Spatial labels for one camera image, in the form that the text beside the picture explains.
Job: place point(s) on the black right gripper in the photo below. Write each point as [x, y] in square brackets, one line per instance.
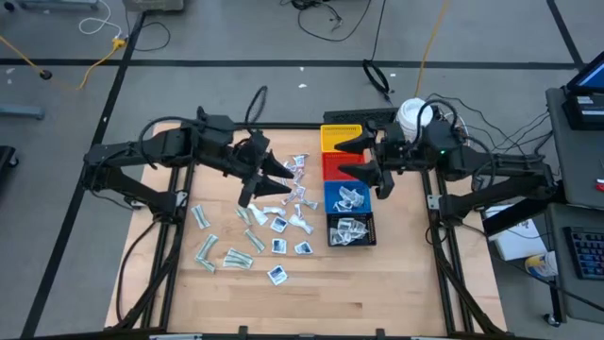
[398, 151]

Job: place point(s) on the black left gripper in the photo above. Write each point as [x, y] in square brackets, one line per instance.
[250, 160]

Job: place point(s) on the white packet dark blue print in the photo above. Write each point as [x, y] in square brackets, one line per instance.
[303, 248]
[350, 238]
[340, 206]
[337, 237]
[344, 192]
[279, 224]
[277, 275]
[360, 229]
[355, 198]
[279, 245]
[347, 226]

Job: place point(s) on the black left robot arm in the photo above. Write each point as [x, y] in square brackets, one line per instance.
[165, 141]

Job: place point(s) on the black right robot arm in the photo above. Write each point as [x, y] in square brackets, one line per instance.
[495, 163]

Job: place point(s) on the small white red-print sachet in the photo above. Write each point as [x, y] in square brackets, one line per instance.
[300, 191]
[298, 179]
[289, 198]
[298, 210]
[310, 204]
[290, 166]
[301, 160]

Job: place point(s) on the red plastic bin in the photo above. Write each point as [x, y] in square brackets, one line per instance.
[330, 163]

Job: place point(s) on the yellow plastic bin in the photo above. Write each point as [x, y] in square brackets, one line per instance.
[337, 134]

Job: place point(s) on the plain white gauze packet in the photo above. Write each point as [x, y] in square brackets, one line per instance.
[274, 210]
[258, 214]
[300, 223]

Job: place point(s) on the black power strip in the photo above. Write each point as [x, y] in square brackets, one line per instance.
[354, 116]

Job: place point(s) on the blue plastic bin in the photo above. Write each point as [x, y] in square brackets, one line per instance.
[329, 193]

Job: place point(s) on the white-lidded plastic jar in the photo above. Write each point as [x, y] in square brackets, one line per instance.
[408, 115]

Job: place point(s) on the black plastic bin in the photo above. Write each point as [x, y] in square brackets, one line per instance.
[371, 238]

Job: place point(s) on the black table clamp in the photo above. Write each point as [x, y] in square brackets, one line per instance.
[243, 329]
[380, 330]

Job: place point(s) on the black desk support bar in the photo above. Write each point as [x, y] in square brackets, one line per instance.
[524, 215]

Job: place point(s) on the yellow blue labelled jar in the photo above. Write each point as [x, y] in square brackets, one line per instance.
[540, 265]

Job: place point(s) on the grey box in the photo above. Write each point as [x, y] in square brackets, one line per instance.
[153, 4]

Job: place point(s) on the grey desk with laptop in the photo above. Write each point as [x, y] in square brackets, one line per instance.
[575, 165]

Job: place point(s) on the black box white labels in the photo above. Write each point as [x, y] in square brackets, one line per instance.
[585, 113]

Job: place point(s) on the black laptop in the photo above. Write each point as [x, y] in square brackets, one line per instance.
[587, 78]

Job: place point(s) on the small red item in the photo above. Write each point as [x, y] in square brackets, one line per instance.
[600, 185]

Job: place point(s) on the black keyboard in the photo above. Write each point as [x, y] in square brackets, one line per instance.
[587, 252]

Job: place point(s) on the black desk caster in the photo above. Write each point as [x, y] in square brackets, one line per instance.
[550, 319]

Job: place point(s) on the grey metal bar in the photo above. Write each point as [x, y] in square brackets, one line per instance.
[21, 112]

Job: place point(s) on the grey desk with keyboard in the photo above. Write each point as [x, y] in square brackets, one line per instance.
[585, 297]

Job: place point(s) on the black wheeled base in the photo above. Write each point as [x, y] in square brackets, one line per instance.
[7, 158]

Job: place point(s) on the grey metal base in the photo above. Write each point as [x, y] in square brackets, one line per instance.
[56, 4]

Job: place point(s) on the black corner bracket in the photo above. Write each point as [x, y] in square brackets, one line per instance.
[202, 113]

